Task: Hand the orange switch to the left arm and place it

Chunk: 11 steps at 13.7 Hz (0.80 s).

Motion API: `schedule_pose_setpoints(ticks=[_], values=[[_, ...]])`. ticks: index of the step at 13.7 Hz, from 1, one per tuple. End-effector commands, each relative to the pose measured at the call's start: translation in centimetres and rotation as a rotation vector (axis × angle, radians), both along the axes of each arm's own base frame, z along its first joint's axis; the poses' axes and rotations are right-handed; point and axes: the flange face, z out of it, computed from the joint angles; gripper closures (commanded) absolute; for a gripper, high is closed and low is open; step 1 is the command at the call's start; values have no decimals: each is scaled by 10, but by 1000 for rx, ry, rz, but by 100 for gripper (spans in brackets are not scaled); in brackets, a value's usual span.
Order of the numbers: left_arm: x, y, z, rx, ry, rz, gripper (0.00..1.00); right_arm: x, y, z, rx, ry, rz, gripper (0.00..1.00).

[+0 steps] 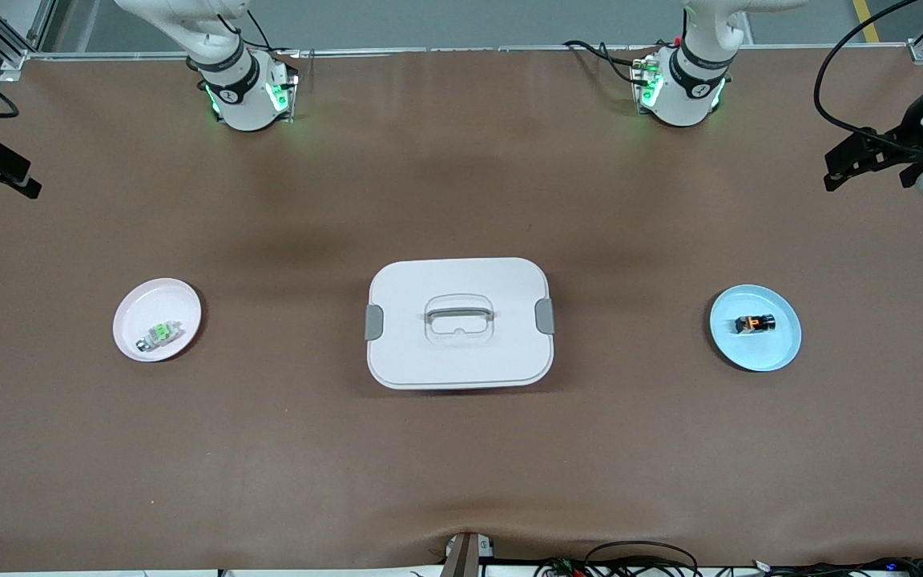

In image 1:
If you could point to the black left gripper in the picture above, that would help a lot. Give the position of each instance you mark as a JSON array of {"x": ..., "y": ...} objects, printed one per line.
[{"x": 899, "y": 144}]

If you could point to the orange and black switch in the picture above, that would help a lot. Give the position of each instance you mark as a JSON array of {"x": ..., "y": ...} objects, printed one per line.
[{"x": 755, "y": 324}]

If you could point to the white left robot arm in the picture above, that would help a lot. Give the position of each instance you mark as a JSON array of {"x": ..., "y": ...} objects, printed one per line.
[{"x": 682, "y": 100}]

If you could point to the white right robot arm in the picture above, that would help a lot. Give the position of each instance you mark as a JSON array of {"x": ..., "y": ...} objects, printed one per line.
[{"x": 245, "y": 104}]

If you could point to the white lidded box grey clips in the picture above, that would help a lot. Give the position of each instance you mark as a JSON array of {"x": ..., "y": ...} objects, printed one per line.
[{"x": 461, "y": 353}]

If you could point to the pink round plate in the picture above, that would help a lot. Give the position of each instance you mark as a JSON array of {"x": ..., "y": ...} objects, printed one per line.
[{"x": 137, "y": 316}]

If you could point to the light blue round plate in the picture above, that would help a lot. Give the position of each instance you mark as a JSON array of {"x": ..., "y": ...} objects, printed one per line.
[{"x": 758, "y": 353}]

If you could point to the green and clear switch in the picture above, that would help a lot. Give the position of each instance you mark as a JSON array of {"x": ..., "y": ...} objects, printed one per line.
[{"x": 161, "y": 330}]

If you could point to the silver table edge rail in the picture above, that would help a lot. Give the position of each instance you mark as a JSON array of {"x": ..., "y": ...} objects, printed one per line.
[{"x": 469, "y": 50}]

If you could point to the camera mount post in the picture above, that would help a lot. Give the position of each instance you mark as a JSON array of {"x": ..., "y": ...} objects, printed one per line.
[{"x": 465, "y": 557}]

